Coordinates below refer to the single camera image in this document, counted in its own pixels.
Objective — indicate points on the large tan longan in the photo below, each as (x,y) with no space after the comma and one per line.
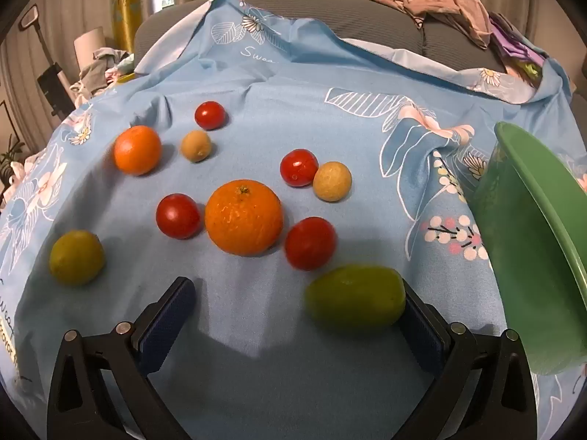
(332,181)

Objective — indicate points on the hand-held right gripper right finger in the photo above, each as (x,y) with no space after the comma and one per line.
(424,339)

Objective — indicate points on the purple clothing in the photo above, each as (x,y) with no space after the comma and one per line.
(513,41)

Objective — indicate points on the black stick vacuum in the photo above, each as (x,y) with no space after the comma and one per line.
(55,87)

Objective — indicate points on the large orange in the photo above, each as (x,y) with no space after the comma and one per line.
(243,217)

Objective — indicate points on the large red cherry tomato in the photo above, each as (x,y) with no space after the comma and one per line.
(310,243)

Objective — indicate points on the round green fruit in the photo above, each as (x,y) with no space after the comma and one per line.
(76,257)

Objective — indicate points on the blue floral bedsheet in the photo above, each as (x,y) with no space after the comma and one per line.
(293,101)

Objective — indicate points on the pink clothes pile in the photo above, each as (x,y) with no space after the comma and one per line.
(440,0)

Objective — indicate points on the green plastic bowl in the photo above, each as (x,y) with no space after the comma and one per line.
(518,256)

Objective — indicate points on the small tan longan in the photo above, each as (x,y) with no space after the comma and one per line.
(196,145)

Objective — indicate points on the small orange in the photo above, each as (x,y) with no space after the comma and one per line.
(137,150)

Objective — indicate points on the oblong green fruit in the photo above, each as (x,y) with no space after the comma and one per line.
(355,297)

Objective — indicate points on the small red cherry tomato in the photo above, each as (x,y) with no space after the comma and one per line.
(210,115)

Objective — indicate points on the yellow patterned curtain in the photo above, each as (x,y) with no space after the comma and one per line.
(126,0)

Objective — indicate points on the white lamp shade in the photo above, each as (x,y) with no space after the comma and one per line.
(89,48)

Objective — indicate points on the grey and white clothes pile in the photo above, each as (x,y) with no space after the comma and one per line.
(98,71)

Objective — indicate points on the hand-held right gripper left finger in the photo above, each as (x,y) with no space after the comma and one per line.
(167,325)

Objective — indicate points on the green houseplant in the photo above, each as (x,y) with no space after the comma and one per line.
(10,153)

